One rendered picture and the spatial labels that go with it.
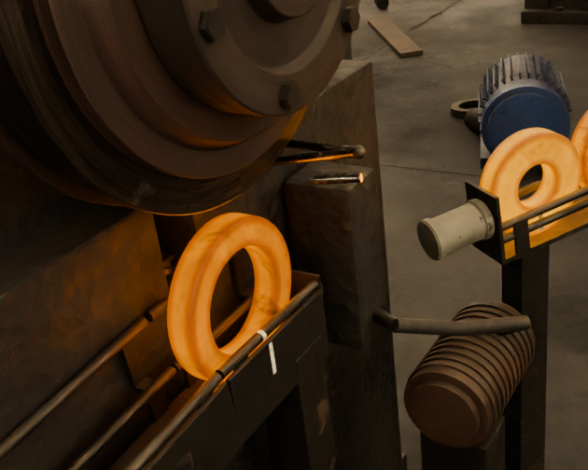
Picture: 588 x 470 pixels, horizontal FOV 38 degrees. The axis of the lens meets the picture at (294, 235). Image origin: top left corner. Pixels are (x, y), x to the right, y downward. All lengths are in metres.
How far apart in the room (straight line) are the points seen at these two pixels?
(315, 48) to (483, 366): 0.56
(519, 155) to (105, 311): 0.61
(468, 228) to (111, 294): 0.52
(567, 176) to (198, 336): 0.63
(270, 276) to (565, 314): 1.39
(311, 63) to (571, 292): 1.67
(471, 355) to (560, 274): 1.27
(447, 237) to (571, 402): 0.88
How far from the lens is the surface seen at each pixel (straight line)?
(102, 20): 0.64
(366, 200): 1.06
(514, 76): 3.02
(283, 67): 0.74
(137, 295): 0.89
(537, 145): 1.21
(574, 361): 2.09
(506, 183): 1.20
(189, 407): 0.84
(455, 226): 1.17
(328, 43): 0.79
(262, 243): 0.92
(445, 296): 2.33
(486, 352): 1.20
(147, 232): 0.89
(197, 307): 0.84
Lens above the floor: 1.21
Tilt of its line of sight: 26 degrees down
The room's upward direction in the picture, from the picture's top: 7 degrees counter-clockwise
